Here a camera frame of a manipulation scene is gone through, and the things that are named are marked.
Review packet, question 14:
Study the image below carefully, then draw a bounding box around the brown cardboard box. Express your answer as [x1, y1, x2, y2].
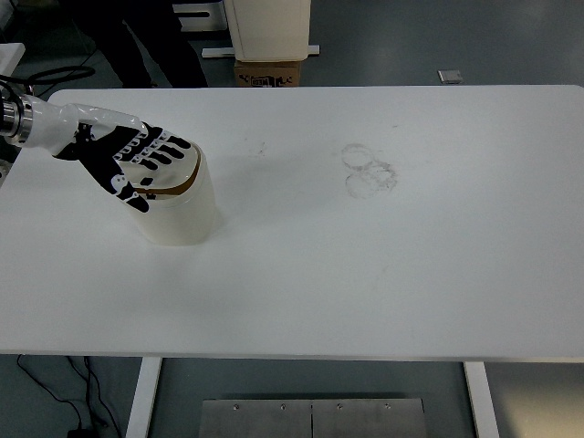
[234, 58, 303, 88]

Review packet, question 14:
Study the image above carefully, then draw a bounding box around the grey metal plate with screws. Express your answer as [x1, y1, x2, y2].
[201, 398, 427, 438]

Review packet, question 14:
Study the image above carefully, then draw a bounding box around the white side table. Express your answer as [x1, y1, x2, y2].
[0, 42, 26, 81]

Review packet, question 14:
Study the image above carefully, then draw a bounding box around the white furniture foot bar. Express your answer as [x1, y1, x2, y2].
[202, 44, 322, 60]

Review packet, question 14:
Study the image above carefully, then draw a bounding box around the large cream plastic bin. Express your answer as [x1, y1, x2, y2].
[224, 0, 312, 62]

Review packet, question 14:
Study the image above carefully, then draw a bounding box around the cream flip-lid trash bin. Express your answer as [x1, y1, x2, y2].
[120, 139, 224, 248]

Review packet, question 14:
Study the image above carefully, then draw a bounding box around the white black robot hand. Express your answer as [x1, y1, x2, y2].
[21, 97, 193, 214]

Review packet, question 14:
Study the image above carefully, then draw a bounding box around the white table leg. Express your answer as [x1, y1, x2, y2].
[463, 360, 501, 438]
[124, 357, 163, 438]

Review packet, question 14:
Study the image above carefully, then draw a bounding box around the black floor cable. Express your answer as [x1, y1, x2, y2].
[16, 354, 120, 438]

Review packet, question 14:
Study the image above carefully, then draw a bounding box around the person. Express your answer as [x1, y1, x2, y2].
[75, 0, 211, 89]

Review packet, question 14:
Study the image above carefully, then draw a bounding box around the white frame furniture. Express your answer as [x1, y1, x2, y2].
[171, 0, 229, 34]

